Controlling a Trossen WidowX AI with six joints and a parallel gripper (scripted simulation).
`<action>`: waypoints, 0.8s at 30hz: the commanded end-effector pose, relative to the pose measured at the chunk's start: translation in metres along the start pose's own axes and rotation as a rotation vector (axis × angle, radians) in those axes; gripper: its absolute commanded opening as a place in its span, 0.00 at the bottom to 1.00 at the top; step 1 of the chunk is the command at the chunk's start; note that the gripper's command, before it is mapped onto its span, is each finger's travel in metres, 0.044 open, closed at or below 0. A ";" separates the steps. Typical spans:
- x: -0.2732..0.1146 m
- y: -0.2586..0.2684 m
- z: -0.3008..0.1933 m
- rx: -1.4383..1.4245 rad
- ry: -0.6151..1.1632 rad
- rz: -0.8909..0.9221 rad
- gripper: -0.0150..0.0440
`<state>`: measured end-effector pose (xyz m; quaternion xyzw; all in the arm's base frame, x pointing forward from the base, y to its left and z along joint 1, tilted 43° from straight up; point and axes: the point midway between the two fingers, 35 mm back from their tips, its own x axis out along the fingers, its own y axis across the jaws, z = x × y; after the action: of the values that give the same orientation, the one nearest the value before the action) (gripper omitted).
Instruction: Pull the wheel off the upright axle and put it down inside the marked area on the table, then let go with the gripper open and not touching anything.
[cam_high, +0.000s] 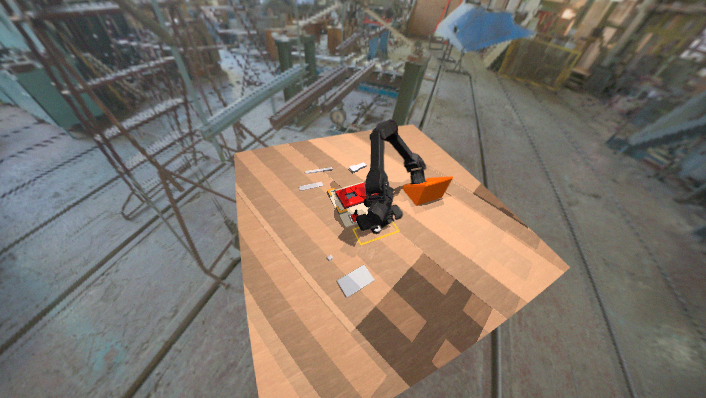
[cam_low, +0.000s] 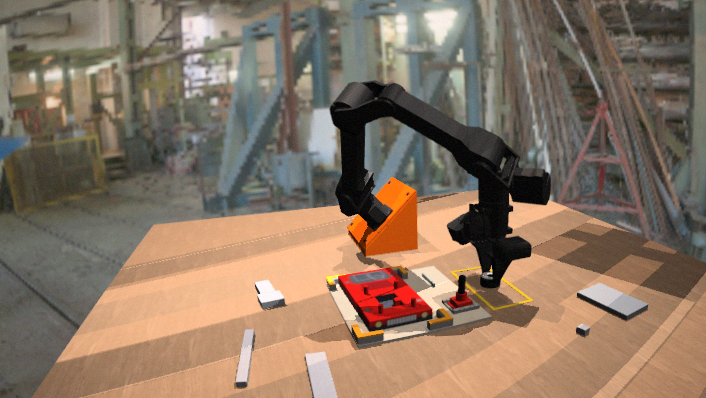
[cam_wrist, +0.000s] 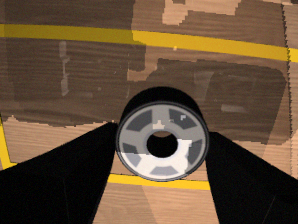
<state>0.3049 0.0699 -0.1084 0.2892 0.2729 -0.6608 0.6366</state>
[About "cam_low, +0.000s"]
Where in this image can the black wheel with grey hub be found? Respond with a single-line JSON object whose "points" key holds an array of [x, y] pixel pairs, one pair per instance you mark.
{"points": [[486, 280]]}

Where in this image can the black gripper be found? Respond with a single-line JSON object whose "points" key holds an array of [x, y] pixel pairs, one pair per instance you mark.
{"points": [[494, 248]]}

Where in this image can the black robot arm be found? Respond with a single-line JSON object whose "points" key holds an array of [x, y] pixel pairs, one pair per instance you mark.
{"points": [[478, 151]]}

